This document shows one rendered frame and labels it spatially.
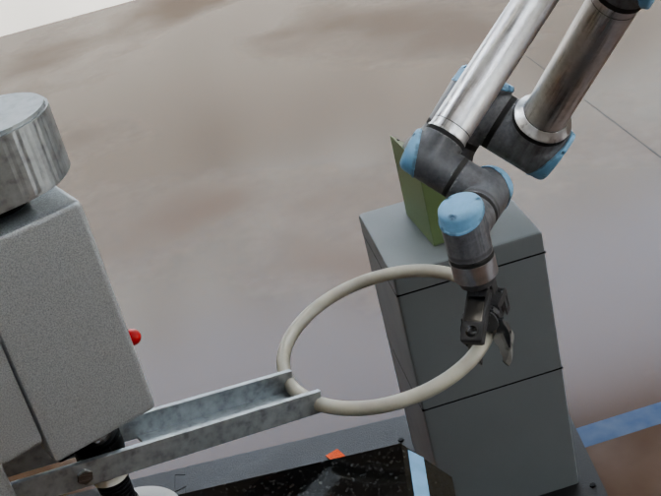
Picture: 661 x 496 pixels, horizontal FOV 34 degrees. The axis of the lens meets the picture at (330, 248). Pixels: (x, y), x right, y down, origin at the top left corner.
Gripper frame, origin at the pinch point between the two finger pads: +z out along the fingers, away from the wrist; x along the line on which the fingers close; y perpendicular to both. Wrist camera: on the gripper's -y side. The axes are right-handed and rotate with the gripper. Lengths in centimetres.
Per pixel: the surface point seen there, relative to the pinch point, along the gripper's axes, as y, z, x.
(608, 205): 226, 96, 35
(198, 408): -34, -13, 49
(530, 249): 58, 10, 9
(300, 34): 479, 97, 302
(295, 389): -19.4, -6.6, 35.7
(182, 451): -47, -14, 45
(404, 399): -20.5, -6.5, 10.7
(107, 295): -52, -53, 41
